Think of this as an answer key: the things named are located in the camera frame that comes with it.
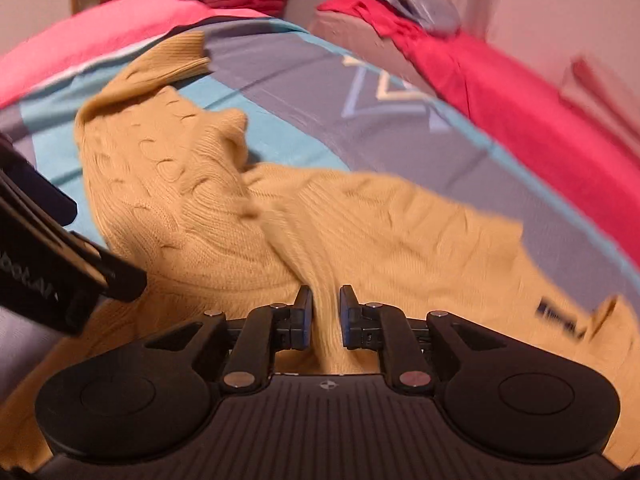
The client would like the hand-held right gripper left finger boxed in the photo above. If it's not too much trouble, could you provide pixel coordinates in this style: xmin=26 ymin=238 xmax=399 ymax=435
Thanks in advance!
xmin=145 ymin=285 xmax=315 ymax=395

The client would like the yellow knit sweater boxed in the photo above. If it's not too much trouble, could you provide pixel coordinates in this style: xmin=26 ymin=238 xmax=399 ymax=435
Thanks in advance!
xmin=0 ymin=30 xmax=640 ymax=476

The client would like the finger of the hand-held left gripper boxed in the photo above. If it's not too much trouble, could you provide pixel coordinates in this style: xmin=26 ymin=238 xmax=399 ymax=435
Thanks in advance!
xmin=67 ymin=232 xmax=148 ymax=303

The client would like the pink fleece blanket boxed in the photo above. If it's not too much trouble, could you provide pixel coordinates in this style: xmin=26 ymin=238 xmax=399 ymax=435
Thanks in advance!
xmin=0 ymin=0 xmax=261 ymax=108

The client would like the red bed cover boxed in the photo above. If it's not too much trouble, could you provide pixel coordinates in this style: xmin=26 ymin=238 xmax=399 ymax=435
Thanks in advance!
xmin=317 ymin=0 xmax=640 ymax=221

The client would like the grey blue garment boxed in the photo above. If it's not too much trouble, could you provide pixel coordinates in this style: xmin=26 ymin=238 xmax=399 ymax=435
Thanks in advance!
xmin=360 ymin=0 xmax=462 ymax=37

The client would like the blue grey patterned bedsheet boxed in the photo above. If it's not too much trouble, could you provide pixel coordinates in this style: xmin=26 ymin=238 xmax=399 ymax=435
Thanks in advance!
xmin=0 ymin=17 xmax=640 ymax=406

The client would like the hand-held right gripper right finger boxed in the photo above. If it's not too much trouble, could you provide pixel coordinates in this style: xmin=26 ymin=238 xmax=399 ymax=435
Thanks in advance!
xmin=339 ymin=285 xmax=506 ymax=395

